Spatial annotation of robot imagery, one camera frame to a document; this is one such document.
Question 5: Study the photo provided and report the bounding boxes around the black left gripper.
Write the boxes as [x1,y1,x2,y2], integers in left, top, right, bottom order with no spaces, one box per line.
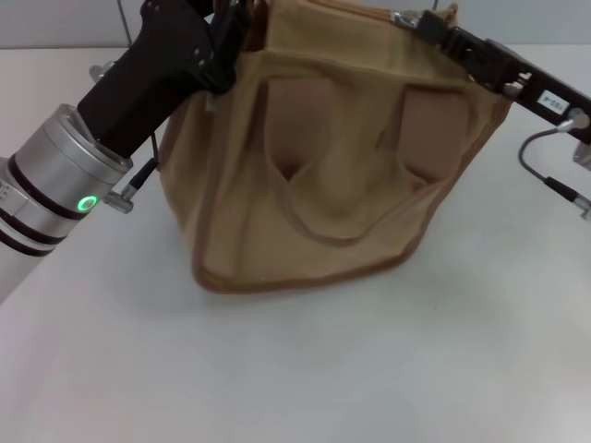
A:
[75,0,259,159]

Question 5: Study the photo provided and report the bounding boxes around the silver metal zipper pull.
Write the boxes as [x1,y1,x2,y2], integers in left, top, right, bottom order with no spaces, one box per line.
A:
[391,8,424,27]

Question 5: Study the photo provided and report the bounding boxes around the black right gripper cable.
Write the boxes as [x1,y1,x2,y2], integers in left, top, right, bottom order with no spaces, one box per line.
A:
[517,116,591,217]

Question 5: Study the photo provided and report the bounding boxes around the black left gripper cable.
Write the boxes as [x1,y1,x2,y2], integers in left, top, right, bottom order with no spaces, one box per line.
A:
[103,132,161,214]

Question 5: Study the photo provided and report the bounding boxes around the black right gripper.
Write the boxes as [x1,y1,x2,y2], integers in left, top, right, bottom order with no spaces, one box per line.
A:
[416,10,591,131]

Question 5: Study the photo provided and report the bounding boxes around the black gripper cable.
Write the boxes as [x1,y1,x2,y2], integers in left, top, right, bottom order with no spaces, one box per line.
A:
[103,132,161,214]
[517,116,591,217]

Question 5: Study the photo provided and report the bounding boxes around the khaki canvas food bag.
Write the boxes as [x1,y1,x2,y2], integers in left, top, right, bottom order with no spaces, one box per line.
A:
[159,0,512,297]

